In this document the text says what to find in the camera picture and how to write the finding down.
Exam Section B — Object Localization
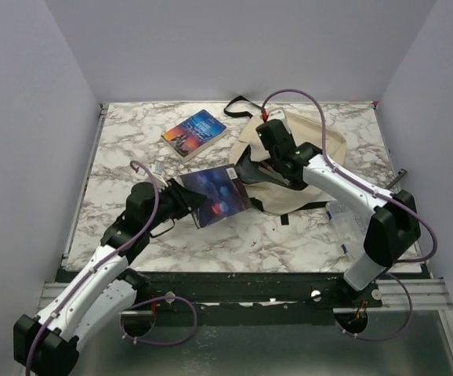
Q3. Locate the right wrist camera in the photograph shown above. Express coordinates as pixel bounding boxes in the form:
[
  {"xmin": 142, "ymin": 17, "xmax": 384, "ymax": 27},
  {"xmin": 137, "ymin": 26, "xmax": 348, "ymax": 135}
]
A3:
[{"xmin": 261, "ymin": 107, "xmax": 291, "ymax": 133}]

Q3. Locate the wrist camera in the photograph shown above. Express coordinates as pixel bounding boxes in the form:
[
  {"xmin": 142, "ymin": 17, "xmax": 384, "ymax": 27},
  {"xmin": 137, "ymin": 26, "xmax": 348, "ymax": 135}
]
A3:
[
  {"xmin": 151, "ymin": 161, "xmax": 164, "ymax": 175},
  {"xmin": 261, "ymin": 107, "xmax": 291, "ymax": 133}
]

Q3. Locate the blue Jane Eyre book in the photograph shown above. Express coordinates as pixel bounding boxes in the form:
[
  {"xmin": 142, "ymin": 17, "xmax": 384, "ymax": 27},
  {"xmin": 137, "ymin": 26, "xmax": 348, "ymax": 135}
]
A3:
[{"xmin": 161, "ymin": 110, "xmax": 227, "ymax": 162}]

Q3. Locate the aluminium rail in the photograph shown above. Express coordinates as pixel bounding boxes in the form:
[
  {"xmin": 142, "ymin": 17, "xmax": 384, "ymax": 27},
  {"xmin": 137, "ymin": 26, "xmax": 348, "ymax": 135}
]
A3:
[{"xmin": 38, "ymin": 279, "xmax": 453, "ymax": 313}]

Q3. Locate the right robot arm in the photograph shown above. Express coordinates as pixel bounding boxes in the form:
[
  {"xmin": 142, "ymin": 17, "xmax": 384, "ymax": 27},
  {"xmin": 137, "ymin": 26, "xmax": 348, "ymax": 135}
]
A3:
[{"xmin": 256, "ymin": 120, "xmax": 421, "ymax": 307}]

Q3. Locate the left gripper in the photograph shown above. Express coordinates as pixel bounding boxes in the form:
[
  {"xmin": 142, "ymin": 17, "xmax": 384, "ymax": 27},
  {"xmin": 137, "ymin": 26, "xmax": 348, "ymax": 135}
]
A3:
[{"xmin": 144, "ymin": 178, "xmax": 206, "ymax": 233}]

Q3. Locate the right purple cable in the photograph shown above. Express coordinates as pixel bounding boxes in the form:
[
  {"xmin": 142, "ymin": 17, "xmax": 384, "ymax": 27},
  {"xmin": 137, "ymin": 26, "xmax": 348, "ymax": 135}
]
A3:
[{"xmin": 260, "ymin": 89, "xmax": 439, "ymax": 342}]

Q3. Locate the cream canvas backpack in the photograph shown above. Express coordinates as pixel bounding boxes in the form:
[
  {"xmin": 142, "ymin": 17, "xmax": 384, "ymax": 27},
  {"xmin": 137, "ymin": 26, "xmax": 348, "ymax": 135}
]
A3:
[{"xmin": 223, "ymin": 107, "xmax": 326, "ymax": 226}]

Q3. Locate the grey metal bracket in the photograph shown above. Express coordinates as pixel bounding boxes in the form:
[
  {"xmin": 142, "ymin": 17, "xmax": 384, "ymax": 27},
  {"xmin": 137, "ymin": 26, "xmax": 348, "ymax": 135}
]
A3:
[{"xmin": 386, "ymin": 168, "xmax": 408, "ymax": 190}]

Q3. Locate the black metal base plate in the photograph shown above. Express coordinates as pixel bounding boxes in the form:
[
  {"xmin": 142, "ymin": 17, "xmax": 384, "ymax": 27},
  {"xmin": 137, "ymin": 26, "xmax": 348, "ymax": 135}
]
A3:
[{"xmin": 53, "ymin": 269, "xmax": 433, "ymax": 326}]

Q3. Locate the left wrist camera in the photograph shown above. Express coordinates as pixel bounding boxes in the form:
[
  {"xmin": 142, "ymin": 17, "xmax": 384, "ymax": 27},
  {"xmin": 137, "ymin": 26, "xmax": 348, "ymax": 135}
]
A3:
[{"xmin": 151, "ymin": 161, "xmax": 164, "ymax": 175}]

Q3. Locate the clear plastic organizer box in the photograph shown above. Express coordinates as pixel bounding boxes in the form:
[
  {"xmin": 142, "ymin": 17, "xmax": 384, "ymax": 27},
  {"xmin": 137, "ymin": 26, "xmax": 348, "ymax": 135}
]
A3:
[{"xmin": 325, "ymin": 201, "xmax": 368, "ymax": 260}]

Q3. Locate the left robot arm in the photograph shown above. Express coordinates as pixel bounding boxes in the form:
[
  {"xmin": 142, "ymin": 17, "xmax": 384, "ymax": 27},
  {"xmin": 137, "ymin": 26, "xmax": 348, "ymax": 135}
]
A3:
[{"xmin": 13, "ymin": 179, "xmax": 207, "ymax": 375}]

